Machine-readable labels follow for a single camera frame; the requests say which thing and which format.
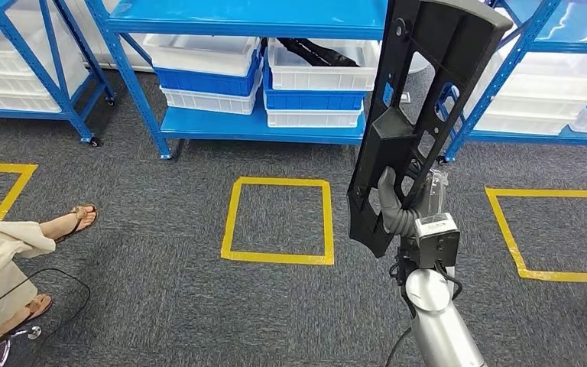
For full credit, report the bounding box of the chrome stool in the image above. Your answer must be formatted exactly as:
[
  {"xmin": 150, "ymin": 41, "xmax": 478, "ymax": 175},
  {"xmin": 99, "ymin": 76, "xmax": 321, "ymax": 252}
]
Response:
[{"xmin": 0, "ymin": 320, "xmax": 43, "ymax": 367}]

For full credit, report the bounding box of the black plastic panel part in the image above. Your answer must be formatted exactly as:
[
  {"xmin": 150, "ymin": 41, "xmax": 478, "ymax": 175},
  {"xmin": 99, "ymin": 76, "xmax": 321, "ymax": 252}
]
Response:
[{"xmin": 346, "ymin": 0, "xmax": 514, "ymax": 259}]

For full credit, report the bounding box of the thin black headset cable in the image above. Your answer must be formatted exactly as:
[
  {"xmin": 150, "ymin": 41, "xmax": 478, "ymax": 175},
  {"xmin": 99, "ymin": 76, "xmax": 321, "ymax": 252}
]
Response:
[{"xmin": 0, "ymin": 268, "xmax": 92, "ymax": 350}]

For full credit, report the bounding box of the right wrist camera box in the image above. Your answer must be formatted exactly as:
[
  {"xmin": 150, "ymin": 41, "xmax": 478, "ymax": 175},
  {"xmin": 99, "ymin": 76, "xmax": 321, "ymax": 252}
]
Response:
[{"xmin": 394, "ymin": 213, "xmax": 462, "ymax": 284}]

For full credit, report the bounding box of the blue metal shelf rack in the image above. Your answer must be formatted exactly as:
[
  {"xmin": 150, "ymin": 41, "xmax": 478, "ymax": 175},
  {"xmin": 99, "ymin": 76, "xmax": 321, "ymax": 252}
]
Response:
[
  {"xmin": 462, "ymin": 0, "xmax": 587, "ymax": 148},
  {"xmin": 0, "ymin": 0, "xmax": 117, "ymax": 149},
  {"xmin": 83, "ymin": 0, "xmax": 553, "ymax": 164}
]

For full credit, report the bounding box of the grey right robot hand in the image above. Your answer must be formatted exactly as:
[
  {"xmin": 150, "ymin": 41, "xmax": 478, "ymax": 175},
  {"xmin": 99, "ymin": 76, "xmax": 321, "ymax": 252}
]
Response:
[{"xmin": 377, "ymin": 167, "xmax": 449, "ymax": 238}]

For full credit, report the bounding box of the white plastic bin stack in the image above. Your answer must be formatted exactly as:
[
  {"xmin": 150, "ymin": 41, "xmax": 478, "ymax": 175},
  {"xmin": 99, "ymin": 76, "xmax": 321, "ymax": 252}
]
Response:
[
  {"xmin": 0, "ymin": 0, "xmax": 92, "ymax": 113},
  {"xmin": 462, "ymin": 35, "xmax": 587, "ymax": 137}
]

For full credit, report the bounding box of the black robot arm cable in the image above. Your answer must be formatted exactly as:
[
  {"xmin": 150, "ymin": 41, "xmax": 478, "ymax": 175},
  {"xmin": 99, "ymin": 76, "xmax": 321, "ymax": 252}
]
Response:
[{"xmin": 384, "ymin": 261, "xmax": 464, "ymax": 367}]

